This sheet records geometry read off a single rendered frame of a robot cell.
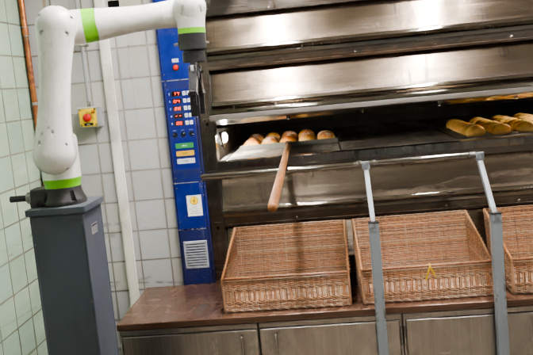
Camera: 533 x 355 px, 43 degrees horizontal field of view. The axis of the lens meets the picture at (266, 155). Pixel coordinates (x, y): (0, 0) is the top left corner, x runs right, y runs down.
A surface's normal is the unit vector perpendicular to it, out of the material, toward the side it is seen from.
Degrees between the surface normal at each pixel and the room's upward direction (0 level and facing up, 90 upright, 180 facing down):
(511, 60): 68
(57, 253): 90
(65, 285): 90
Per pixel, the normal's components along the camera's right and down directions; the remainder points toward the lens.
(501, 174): -0.11, -0.22
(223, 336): -0.07, 0.15
